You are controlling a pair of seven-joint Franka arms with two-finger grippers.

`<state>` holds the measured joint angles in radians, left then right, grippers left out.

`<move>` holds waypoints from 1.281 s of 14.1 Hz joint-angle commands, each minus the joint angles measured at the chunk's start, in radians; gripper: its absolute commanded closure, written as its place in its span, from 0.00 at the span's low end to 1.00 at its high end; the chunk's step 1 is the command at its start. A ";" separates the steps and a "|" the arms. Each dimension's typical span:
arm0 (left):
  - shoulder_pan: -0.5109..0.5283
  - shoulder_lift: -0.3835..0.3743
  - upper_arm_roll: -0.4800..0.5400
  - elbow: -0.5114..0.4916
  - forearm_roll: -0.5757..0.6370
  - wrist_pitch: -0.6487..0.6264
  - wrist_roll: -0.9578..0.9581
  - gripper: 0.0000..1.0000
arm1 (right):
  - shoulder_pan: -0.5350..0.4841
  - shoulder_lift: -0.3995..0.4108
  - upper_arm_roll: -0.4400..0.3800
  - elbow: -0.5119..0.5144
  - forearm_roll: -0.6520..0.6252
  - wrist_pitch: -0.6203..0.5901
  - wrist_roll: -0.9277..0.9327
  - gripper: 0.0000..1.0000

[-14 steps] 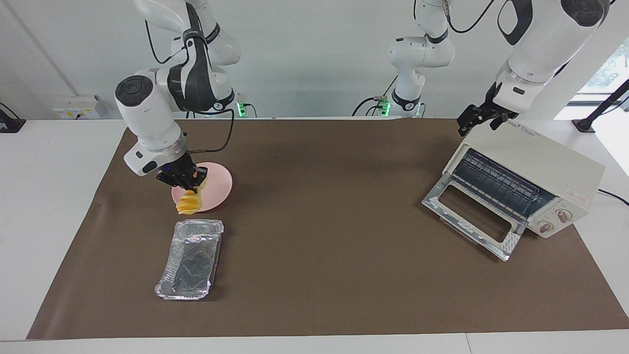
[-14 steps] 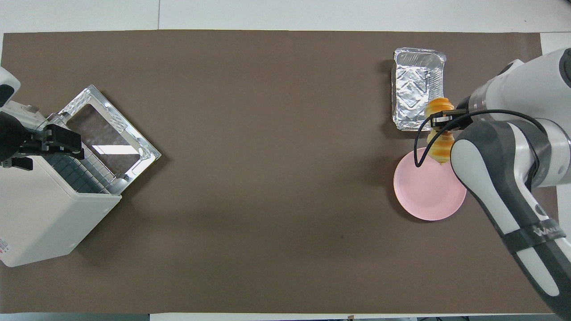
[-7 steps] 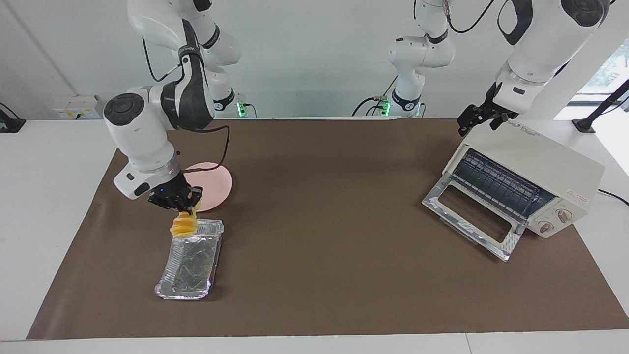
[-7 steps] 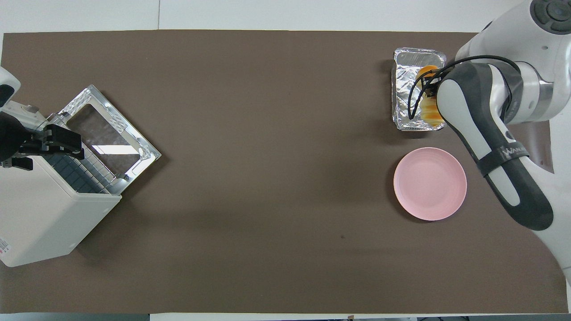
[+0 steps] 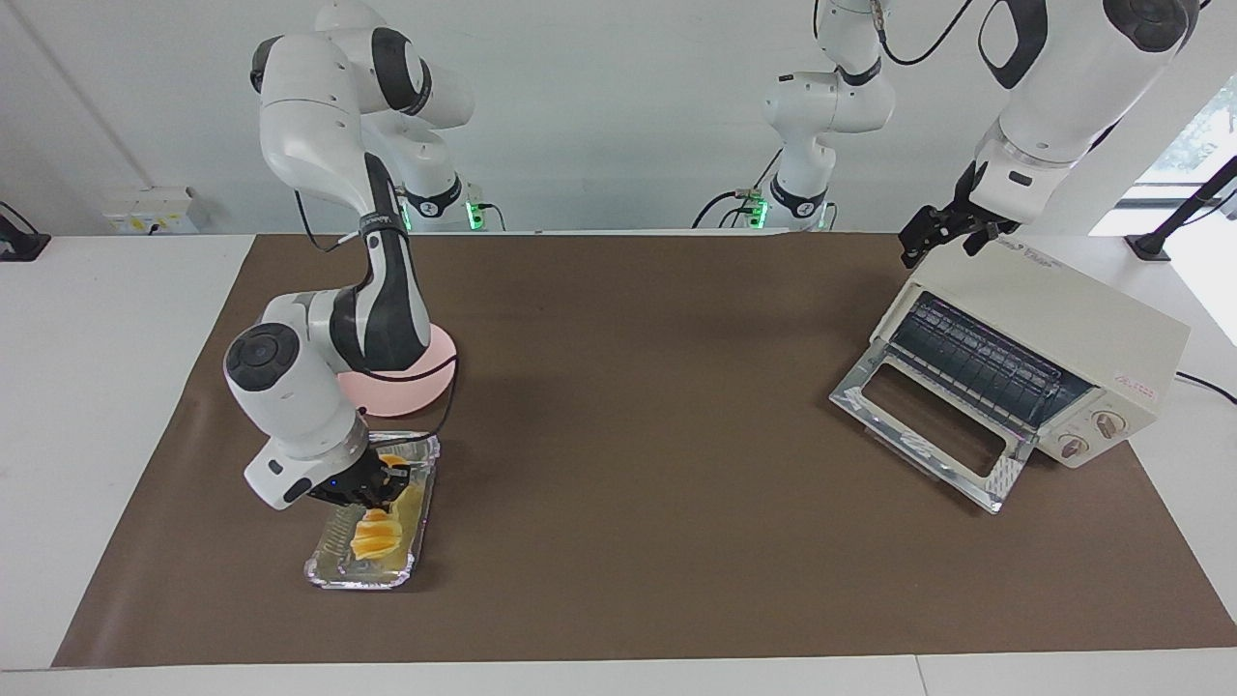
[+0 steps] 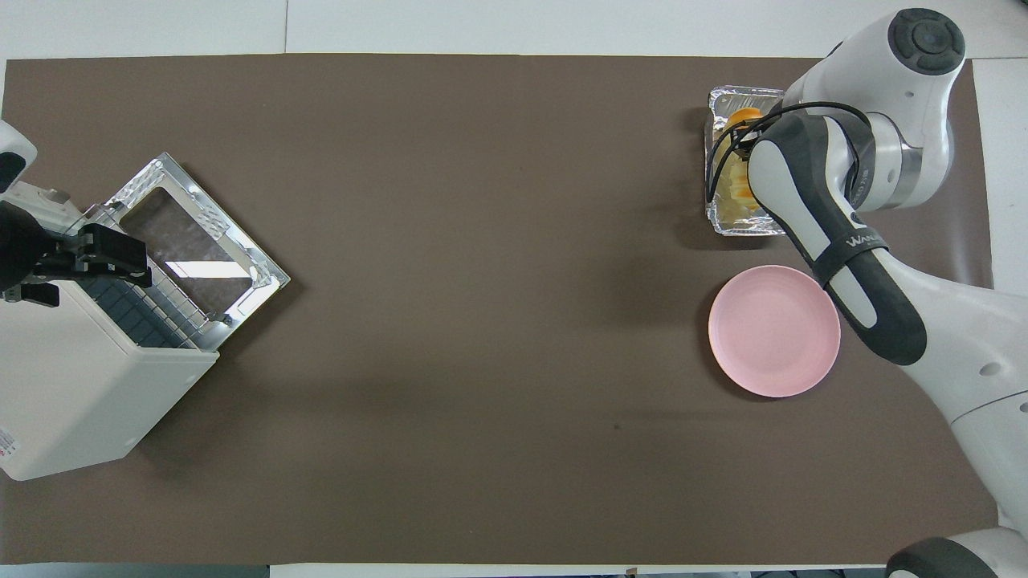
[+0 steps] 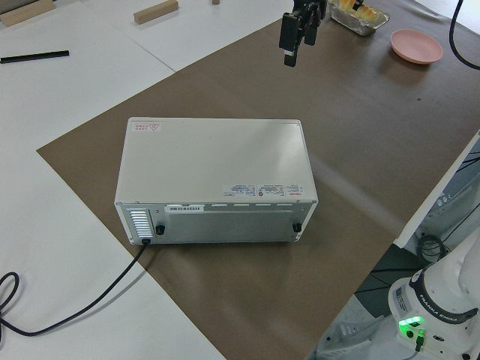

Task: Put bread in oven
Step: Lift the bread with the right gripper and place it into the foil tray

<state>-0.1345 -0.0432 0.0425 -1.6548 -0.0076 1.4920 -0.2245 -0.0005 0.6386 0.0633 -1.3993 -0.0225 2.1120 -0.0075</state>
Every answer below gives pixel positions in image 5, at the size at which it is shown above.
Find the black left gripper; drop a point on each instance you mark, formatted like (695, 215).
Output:
(971, 217)

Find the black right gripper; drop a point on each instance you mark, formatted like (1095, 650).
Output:
(353, 481)

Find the sliced bread loaf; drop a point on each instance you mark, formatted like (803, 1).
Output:
(372, 541)

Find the aluminium foil tray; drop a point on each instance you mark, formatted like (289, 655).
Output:
(329, 570)

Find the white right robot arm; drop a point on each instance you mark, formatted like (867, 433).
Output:
(309, 126)

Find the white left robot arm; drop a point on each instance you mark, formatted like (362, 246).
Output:
(1063, 77)

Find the white toaster oven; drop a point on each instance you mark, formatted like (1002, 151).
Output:
(1082, 319)

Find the glass oven door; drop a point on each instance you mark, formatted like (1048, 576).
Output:
(870, 398)

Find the beige oven knob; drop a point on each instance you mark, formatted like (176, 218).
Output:
(1074, 447)
(1108, 424)

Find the pink plate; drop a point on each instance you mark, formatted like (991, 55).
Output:
(406, 391)

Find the black pole stand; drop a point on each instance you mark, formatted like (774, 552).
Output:
(1150, 244)

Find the bright window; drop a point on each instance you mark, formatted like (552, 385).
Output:
(1198, 135)

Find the brown table mat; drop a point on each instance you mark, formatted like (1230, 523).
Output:
(657, 483)

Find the black clamp stand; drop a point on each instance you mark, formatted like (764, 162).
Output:
(19, 242)

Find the white wall socket box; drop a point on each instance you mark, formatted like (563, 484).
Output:
(150, 211)

